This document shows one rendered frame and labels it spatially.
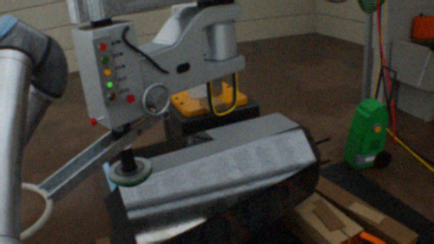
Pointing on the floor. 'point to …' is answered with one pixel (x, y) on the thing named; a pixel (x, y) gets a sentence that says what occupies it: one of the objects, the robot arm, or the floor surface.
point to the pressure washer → (369, 132)
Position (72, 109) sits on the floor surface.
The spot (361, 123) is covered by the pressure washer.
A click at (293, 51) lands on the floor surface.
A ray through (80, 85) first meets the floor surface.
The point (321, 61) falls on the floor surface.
